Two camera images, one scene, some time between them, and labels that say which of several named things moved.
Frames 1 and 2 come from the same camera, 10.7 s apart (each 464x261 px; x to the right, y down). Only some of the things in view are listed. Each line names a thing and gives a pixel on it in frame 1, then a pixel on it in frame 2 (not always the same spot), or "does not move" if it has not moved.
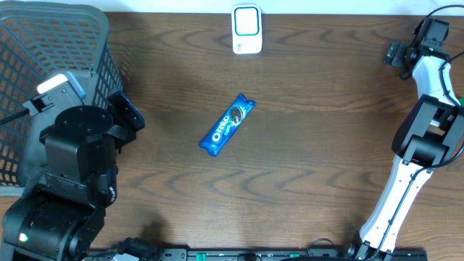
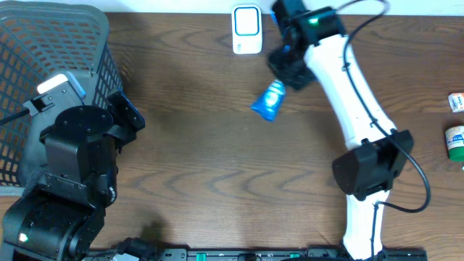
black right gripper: x=399 y=49 to x=278 y=63
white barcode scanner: x=246 y=29 does not move
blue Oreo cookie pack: x=228 y=125 to x=267 y=106
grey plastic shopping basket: x=38 y=40 does not move
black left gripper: x=121 y=129 does not move
